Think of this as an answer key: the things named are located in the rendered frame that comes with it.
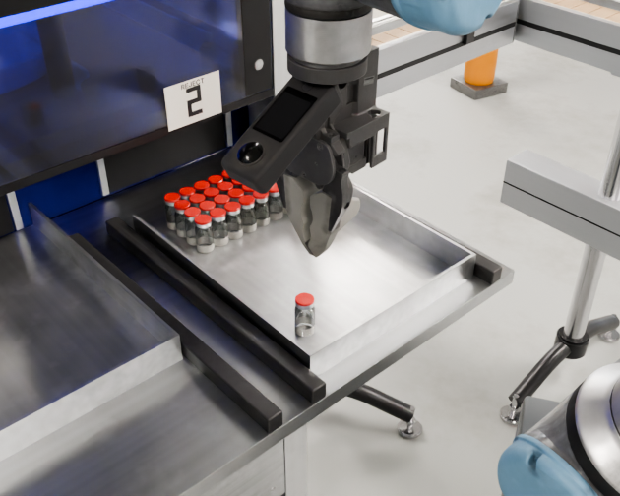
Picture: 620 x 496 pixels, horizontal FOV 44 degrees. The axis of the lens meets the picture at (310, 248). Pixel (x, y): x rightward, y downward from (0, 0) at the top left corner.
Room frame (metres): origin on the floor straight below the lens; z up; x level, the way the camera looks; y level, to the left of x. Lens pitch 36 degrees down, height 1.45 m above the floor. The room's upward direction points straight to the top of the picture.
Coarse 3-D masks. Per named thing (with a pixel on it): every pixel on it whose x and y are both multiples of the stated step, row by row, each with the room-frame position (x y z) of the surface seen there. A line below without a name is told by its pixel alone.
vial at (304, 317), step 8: (296, 304) 0.63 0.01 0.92; (312, 304) 0.63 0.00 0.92; (296, 312) 0.63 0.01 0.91; (304, 312) 0.63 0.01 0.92; (312, 312) 0.63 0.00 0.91; (296, 320) 0.63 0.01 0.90; (304, 320) 0.63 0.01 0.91; (312, 320) 0.63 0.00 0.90; (296, 328) 0.63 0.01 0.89; (304, 328) 0.63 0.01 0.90; (312, 328) 0.63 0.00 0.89; (304, 336) 0.63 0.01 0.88
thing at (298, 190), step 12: (288, 180) 0.65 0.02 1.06; (300, 180) 0.65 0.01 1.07; (288, 192) 0.65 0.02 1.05; (300, 192) 0.64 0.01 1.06; (312, 192) 0.65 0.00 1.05; (288, 204) 0.65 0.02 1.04; (300, 204) 0.64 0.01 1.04; (288, 216) 0.65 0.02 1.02; (300, 216) 0.64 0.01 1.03; (312, 216) 0.65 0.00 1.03; (300, 228) 0.64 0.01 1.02; (300, 240) 0.64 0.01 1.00
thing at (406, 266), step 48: (240, 240) 0.81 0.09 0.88; (288, 240) 0.81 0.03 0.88; (336, 240) 0.81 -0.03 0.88; (384, 240) 0.81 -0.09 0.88; (432, 240) 0.78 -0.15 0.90; (240, 288) 0.71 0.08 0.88; (288, 288) 0.71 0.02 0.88; (336, 288) 0.71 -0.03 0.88; (384, 288) 0.71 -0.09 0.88; (432, 288) 0.69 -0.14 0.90; (288, 336) 0.59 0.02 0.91; (336, 336) 0.63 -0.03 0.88
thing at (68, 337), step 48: (0, 240) 0.81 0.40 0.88; (48, 240) 0.81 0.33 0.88; (0, 288) 0.71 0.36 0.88; (48, 288) 0.71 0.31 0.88; (96, 288) 0.71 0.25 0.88; (0, 336) 0.63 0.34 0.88; (48, 336) 0.63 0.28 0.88; (96, 336) 0.63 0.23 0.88; (144, 336) 0.63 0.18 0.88; (0, 384) 0.56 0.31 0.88; (48, 384) 0.56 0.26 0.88; (96, 384) 0.53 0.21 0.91; (0, 432) 0.47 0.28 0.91; (48, 432) 0.49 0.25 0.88
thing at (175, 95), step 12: (216, 72) 0.95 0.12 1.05; (180, 84) 0.92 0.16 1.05; (192, 84) 0.93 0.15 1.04; (204, 84) 0.94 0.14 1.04; (216, 84) 0.95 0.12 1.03; (168, 96) 0.90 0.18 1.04; (180, 96) 0.92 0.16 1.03; (192, 96) 0.93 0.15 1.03; (204, 96) 0.94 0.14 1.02; (216, 96) 0.95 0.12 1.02; (168, 108) 0.90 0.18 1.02; (180, 108) 0.91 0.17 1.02; (192, 108) 0.93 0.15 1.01; (204, 108) 0.94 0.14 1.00; (216, 108) 0.95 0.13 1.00; (168, 120) 0.90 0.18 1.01; (180, 120) 0.91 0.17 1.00; (192, 120) 0.92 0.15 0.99
